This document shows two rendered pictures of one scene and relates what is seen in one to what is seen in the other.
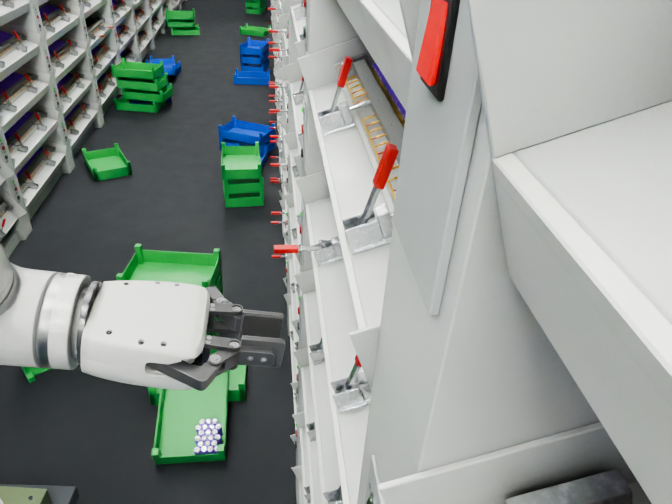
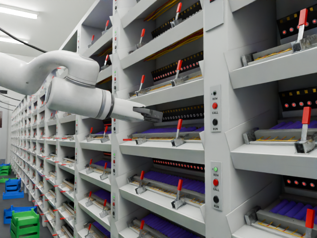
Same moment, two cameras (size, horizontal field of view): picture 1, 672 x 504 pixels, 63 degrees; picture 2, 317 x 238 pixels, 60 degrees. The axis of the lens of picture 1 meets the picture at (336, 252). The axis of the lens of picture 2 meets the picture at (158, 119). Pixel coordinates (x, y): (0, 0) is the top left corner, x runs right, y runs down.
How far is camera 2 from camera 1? 0.71 m
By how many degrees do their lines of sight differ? 43
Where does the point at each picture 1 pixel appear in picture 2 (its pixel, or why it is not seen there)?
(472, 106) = not seen: outside the picture
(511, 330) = (233, 22)
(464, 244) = (226, 7)
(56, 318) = (107, 93)
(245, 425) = not seen: outside the picture
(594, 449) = (249, 50)
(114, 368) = (124, 107)
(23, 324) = (99, 92)
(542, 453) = (243, 49)
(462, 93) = not seen: outside the picture
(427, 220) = (217, 14)
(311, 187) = (120, 137)
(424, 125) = (212, 7)
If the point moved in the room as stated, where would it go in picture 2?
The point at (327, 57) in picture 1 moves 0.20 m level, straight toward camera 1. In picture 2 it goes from (125, 91) to (140, 84)
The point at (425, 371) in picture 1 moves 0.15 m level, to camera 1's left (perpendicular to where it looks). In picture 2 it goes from (223, 35) to (171, 26)
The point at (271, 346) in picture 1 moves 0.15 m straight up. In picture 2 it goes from (159, 113) to (159, 65)
